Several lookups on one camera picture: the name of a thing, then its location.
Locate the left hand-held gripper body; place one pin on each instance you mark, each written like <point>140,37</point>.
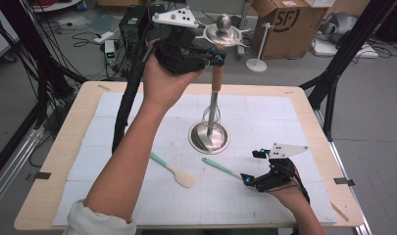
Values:
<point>181,55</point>

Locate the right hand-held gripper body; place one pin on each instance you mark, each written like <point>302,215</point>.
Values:
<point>277,178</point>

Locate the small mint and cream spatula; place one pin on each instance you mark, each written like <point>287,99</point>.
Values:
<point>219,167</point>

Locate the steel utensil stand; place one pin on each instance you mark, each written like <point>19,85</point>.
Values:
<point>209,138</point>

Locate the large mint and cream spatula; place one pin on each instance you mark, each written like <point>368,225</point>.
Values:
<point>183,178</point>

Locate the person's right hand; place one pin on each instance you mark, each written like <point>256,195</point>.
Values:
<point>292,197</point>

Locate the person's left hand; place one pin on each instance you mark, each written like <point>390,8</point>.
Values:
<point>161,86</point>

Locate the white gridded table mat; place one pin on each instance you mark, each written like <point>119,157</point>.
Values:
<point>251,130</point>

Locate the small white floor stand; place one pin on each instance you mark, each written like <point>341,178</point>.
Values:
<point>258,63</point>

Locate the black computer tower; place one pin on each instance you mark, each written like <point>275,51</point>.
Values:
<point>132,26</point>

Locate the black tape strip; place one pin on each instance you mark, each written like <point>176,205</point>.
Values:
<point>343,181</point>
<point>42,176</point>

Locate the brown cardboard box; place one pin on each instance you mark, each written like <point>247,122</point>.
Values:
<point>284,32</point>

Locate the small device with green display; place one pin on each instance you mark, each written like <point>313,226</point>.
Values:
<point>110,52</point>

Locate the white power strip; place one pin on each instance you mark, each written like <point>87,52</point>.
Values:
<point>104,37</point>

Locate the white keyboard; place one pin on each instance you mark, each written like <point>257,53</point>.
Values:
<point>318,2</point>

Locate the grey and white device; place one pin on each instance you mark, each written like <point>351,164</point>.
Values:
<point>338,27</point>

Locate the white sleeve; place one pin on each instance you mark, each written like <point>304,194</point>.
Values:
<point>98,223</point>

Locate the black metal frame strut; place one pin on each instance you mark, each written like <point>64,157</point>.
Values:
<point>346,49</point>
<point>42,65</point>

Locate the aluminium rail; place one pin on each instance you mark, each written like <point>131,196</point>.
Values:
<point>13,169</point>

